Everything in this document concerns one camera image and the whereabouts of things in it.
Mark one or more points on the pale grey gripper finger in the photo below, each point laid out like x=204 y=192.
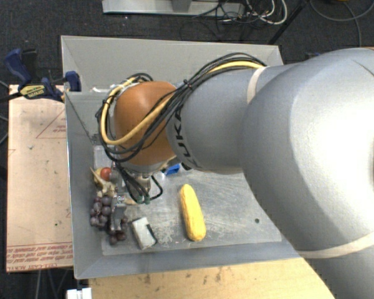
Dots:
x=114 y=220
x=121 y=212

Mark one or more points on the small red ball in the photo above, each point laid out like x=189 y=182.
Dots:
x=106 y=173

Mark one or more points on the purple grape bunch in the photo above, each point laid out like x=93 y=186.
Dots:
x=100 y=212

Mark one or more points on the beige toy animal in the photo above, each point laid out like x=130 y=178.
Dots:
x=102 y=186

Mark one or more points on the white and black box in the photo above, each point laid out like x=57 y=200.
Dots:
x=142 y=233

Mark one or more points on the blue block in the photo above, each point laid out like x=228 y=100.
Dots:
x=173 y=169

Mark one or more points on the yellow corn cob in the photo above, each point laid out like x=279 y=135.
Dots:
x=192 y=213

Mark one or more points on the brown cardboard board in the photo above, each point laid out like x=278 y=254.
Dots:
x=37 y=179

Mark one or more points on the grey metal bin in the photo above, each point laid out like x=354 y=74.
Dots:
x=224 y=204

